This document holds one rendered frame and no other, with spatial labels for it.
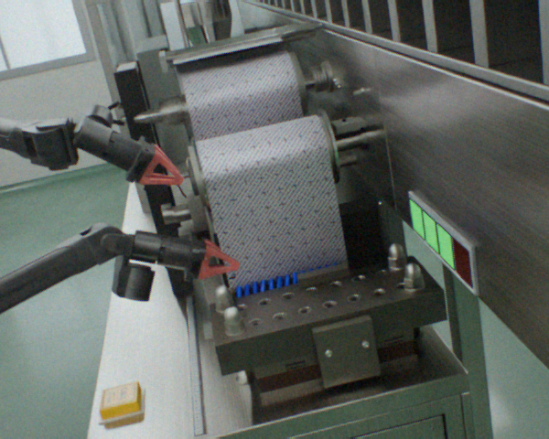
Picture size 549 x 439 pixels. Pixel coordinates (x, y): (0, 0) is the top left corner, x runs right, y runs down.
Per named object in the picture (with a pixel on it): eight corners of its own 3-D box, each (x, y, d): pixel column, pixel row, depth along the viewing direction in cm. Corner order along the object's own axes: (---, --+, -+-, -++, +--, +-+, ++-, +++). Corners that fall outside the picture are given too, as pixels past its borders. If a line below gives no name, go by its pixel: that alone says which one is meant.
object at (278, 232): (231, 293, 138) (209, 205, 132) (348, 265, 140) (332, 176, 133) (231, 294, 138) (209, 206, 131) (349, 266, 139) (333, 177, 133)
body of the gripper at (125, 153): (134, 185, 127) (96, 166, 125) (134, 168, 136) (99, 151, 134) (151, 154, 126) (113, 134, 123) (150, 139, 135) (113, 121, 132)
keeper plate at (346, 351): (322, 382, 124) (311, 327, 120) (377, 368, 124) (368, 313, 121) (325, 390, 121) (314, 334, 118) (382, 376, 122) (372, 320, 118)
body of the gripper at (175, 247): (194, 283, 130) (154, 276, 129) (192, 262, 140) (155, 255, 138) (202, 251, 129) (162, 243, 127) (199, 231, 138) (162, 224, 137)
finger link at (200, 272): (235, 287, 135) (187, 277, 133) (231, 272, 141) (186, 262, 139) (244, 254, 133) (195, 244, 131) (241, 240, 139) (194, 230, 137)
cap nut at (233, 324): (224, 327, 124) (219, 305, 122) (244, 323, 124) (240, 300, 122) (226, 337, 120) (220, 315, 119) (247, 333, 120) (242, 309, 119)
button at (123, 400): (104, 400, 134) (102, 389, 133) (142, 390, 134) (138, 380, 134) (102, 422, 127) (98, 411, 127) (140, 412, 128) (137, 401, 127)
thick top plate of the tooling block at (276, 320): (215, 332, 136) (209, 304, 133) (417, 283, 138) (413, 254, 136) (221, 376, 121) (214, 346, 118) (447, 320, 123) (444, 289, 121)
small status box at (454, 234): (413, 231, 116) (407, 191, 114) (416, 230, 116) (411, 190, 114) (475, 296, 93) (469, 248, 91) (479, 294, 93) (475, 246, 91)
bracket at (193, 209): (202, 329, 153) (167, 197, 142) (231, 322, 153) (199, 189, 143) (203, 340, 148) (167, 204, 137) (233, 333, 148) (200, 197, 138)
